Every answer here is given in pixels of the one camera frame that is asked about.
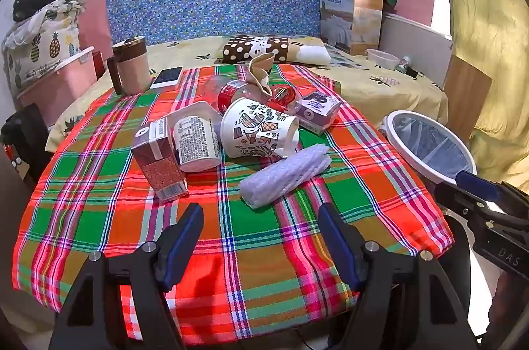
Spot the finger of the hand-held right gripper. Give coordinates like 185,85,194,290
456,169,504,203
434,182,497,229

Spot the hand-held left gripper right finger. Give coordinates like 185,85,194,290
318,202,482,350

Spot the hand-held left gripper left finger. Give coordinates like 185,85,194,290
50,203,205,350

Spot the red white drink carton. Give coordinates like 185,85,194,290
131,118,188,204

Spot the white foam net sleeve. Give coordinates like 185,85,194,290
239,143,331,209

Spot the white trash bin with liner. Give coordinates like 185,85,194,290
380,109,478,185

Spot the white yogurt cup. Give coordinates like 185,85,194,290
171,101,224,173

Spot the patterned paper cup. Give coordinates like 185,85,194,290
220,98,300,161

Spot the purple white small box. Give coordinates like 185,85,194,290
295,92,342,135

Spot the clear red-label plastic bottle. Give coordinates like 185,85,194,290
204,76,253,116

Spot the clear cup with red lid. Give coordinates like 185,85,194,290
264,83,304,115

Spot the beige paper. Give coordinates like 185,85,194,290
247,53,275,97

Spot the red green plaid cloth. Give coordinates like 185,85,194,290
12,63,455,346

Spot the wooden board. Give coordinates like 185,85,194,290
443,55,492,144

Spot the yellow curtain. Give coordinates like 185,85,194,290
426,0,529,194

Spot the yellow printed bedsheet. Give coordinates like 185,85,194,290
45,34,449,152

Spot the white panel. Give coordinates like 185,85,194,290
378,12,453,80

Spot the clear plastic bowl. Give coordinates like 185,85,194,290
366,48,399,70

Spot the white smartphone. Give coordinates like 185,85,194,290
149,66,183,90

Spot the grey spotted cloth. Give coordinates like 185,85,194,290
326,44,373,67

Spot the beige brown mug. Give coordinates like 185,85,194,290
106,37,151,95

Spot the black backpack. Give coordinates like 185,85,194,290
0,104,54,185

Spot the yellow white folded blanket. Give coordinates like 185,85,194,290
287,36,331,65

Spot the pink storage box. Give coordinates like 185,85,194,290
17,46,98,125

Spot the quilt packaging box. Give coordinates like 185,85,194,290
318,0,383,57

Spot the brown polka dot pillow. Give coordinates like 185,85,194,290
223,35,290,63

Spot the pineapple print bag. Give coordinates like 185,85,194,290
2,0,89,90

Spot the black cloth bundle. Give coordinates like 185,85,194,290
12,0,77,22

